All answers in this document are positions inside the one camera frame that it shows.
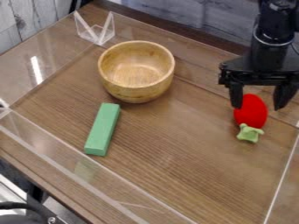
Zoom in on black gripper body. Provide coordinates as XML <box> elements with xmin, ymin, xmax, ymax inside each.
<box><xmin>219</xmin><ymin>55</ymin><xmax>299</xmax><ymax>87</ymax></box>

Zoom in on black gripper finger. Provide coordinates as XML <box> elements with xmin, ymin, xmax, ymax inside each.
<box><xmin>228</xmin><ymin>81</ymin><xmax>243</xmax><ymax>109</ymax></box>
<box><xmin>273</xmin><ymin>82</ymin><xmax>299</xmax><ymax>110</ymax></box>

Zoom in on red plush strawberry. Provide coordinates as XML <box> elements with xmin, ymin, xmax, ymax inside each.
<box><xmin>233</xmin><ymin>94</ymin><xmax>268</xmax><ymax>144</ymax></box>

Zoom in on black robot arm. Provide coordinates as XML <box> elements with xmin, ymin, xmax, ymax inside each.
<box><xmin>219</xmin><ymin>0</ymin><xmax>299</xmax><ymax>110</ymax></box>

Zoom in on wooden bowl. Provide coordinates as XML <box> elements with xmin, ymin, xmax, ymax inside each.
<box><xmin>97</xmin><ymin>40</ymin><xmax>175</xmax><ymax>103</ymax></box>

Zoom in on green rectangular block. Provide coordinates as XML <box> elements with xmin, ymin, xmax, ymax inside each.
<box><xmin>84</xmin><ymin>102</ymin><xmax>120</xmax><ymax>157</ymax></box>

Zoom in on black equipment lower left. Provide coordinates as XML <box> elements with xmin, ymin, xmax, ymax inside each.
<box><xmin>0</xmin><ymin>196</ymin><xmax>68</xmax><ymax>224</ymax></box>

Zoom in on clear acrylic tray wall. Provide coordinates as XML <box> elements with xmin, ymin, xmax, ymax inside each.
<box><xmin>0</xmin><ymin>7</ymin><xmax>299</xmax><ymax>224</ymax></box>

